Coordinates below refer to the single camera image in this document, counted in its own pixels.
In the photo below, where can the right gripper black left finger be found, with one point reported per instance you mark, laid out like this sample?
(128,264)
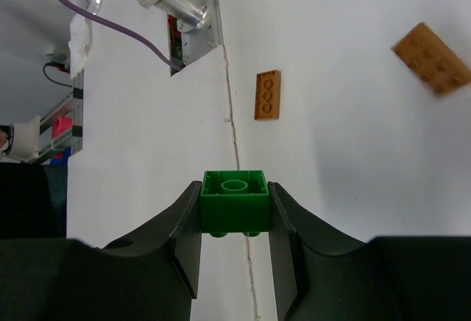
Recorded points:
(151,273)

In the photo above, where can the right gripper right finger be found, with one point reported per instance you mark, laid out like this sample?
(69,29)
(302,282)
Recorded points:
(321,273)

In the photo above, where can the small green lego brick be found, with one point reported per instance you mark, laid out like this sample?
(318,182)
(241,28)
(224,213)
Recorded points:
(234,202)

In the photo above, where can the brown lego plate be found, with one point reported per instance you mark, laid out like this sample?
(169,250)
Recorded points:
(432,61)
(267,96)

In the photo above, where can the pink object under table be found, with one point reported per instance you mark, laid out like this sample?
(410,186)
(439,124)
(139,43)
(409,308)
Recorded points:
(62,124)

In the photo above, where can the white crumpled tissue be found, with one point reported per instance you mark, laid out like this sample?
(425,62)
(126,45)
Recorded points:
(80,37)

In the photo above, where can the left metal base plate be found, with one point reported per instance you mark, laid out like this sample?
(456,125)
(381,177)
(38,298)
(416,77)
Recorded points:
(185,48)

